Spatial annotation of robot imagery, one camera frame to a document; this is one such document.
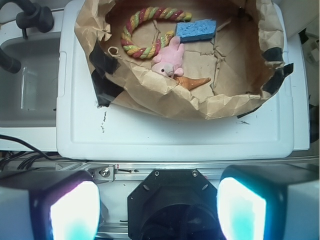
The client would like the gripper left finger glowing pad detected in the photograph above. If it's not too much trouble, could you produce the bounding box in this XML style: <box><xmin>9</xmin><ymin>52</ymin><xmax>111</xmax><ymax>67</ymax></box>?
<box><xmin>0</xmin><ymin>170</ymin><xmax>101</xmax><ymax>240</ymax></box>

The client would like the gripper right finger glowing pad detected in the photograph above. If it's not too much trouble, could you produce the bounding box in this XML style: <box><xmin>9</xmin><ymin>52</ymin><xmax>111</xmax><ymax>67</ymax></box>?
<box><xmin>217</xmin><ymin>164</ymin><xmax>320</xmax><ymax>240</ymax></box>

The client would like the pink plush bunny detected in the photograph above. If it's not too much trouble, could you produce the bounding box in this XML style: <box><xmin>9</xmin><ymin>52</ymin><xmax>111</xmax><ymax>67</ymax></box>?
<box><xmin>151</xmin><ymin>36</ymin><xmax>185</xmax><ymax>78</ymax></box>

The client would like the white plastic bin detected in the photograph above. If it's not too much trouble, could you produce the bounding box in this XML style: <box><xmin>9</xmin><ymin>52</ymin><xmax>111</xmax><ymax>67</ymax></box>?
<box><xmin>56</xmin><ymin>0</ymin><xmax>310</xmax><ymax>162</ymax></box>

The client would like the grey sink basin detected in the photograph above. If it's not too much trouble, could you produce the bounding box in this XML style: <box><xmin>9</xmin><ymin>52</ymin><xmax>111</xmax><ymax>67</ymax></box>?
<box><xmin>0</xmin><ymin>33</ymin><xmax>60</xmax><ymax>128</ymax></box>

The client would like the crumpled brown paper liner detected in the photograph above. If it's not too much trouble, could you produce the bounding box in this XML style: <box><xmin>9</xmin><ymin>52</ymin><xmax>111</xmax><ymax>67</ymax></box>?
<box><xmin>74</xmin><ymin>0</ymin><xmax>294</xmax><ymax>121</ymax></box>

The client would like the orange toy ice cream cone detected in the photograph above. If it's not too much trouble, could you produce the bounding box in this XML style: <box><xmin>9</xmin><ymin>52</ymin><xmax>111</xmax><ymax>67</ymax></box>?
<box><xmin>175</xmin><ymin>76</ymin><xmax>211</xmax><ymax>90</ymax></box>

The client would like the blue sponge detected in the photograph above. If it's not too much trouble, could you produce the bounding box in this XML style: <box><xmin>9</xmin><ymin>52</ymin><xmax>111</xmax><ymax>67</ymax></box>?
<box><xmin>175</xmin><ymin>19</ymin><xmax>217</xmax><ymax>43</ymax></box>

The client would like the black faucet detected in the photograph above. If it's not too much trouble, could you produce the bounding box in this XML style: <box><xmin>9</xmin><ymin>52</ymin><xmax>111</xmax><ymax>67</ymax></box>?
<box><xmin>15</xmin><ymin>0</ymin><xmax>54</xmax><ymax>40</ymax></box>

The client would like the black cable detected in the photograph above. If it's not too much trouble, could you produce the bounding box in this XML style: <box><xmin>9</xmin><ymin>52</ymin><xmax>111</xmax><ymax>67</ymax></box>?
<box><xmin>0</xmin><ymin>134</ymin><xmax>61</xmax><ymax>171</ymax></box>

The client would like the aluminium frame rail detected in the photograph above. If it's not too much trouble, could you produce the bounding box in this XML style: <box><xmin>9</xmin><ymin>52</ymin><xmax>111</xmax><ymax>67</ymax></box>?
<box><xmin>55</xmin><ymin>155</ymin><xmax>320</xmax><ymax>183</ymax></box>

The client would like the black octagonal mount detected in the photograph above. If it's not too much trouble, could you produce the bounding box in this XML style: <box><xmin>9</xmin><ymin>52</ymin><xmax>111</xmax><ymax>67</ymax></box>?
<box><xmin>127</xmin><ymin>169</ymin><xmax>225</xmax><ymax>240</ymax></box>

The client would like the small cream string loop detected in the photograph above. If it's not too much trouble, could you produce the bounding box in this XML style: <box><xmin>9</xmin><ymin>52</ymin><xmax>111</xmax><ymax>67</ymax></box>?
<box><xmin>107</xmin><ymin>46</ymin><xmax>121</xmax><ymax>59</ymax></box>

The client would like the colourful rope ring toy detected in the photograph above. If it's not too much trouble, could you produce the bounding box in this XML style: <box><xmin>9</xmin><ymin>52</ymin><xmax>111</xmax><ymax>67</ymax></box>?
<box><xmin>120</xmin><ymin>6</ymin><xmax>192</xmax><ymax>60</ymax></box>

